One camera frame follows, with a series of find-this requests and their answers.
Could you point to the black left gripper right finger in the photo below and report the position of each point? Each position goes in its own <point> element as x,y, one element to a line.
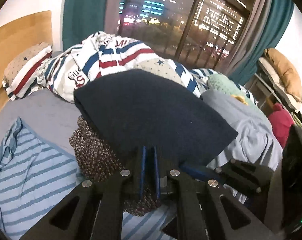
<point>205,209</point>

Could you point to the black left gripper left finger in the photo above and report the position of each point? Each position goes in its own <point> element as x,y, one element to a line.
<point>94,210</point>

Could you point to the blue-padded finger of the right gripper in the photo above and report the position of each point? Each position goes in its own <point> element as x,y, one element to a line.
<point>199,172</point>

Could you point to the dark navy knit garment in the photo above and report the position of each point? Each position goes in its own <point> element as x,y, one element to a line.
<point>135,108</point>

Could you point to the light blue grey garment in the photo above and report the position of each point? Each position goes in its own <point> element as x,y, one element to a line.
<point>255,142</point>

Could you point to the dark floral patterned garment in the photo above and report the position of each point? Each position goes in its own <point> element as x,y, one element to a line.
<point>97,161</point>

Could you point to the red garment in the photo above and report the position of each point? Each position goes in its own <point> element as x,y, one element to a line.
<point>281,122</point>

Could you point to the blue white striped blanket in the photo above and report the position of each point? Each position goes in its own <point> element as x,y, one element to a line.
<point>35,175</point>

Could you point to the mint green dotted blanket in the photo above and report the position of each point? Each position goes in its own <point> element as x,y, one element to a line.
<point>223,84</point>

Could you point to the tan cushion on rack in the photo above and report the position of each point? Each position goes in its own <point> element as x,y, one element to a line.
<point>286,72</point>

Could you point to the red white blue patterned duvet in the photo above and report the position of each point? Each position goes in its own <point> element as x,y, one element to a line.
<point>102,54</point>

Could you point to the star patterned pillow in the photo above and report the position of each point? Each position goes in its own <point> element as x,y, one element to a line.
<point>20,75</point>

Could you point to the teal curtain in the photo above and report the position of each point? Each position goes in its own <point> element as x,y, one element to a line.
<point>264,29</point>

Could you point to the wooden headboard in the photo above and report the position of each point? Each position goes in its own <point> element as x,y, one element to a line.
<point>19,35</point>

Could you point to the gripper-mounted camera box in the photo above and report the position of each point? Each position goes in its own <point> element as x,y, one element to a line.
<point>284,205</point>

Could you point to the window with dark frame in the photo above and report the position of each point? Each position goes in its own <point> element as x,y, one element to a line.
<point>196,33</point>

